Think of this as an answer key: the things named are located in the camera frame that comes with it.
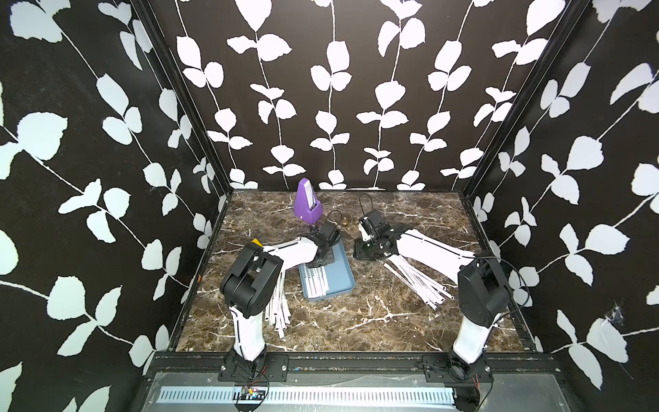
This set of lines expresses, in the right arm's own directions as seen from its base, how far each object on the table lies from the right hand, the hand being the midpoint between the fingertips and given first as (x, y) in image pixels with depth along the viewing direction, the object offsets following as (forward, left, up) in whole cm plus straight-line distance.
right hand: (351, 251), depth 89 cm
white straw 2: (-6, +14, -10) cm, 18 cm away
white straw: (-7, +15, -9) cm, 19 cm away
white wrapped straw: (-19, +23, -9) cm, 31 cm away
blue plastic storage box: (-5, +4, -9) cm, 11 cm away
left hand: (+3, +10, -8) cm, 13 cm away
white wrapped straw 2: (-20, +24, -9) cm, 32 cm away
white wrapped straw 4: (-9, -28, -11) cm, 31 cm away
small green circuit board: (-41, +29, -9) cm, 51 cm away
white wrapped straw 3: (-10, -29, -11) cm, 32 cm away
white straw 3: (-7, +9, -9) cm, 15 cm away
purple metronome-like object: (+22, +18, -1) cm, 28 cm away
